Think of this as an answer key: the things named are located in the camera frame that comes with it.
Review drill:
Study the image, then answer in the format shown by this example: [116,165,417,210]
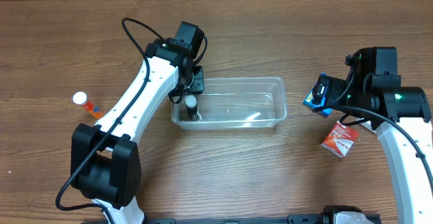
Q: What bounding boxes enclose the blue small box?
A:
[303,73,331,109]

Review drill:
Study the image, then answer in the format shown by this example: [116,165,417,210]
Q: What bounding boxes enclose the black bottle white cap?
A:
[184,95,202,121]

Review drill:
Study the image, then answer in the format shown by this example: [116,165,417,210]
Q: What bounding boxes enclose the clear plastic container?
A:
[171,77,288,130]

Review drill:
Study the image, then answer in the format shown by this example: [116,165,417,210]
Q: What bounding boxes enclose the orange bottle white cap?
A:
[72,91,103,119]

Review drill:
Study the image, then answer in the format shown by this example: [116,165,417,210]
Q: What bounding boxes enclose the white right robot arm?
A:
[311,47,432,223]

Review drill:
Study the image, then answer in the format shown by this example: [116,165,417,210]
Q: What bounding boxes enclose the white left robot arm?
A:
[55,22,208,223]

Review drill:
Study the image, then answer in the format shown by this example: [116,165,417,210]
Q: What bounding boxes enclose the red white small box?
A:
[321,121,359,158]

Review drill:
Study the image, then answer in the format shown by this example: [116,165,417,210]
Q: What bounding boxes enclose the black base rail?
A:
[141,213,382,224]

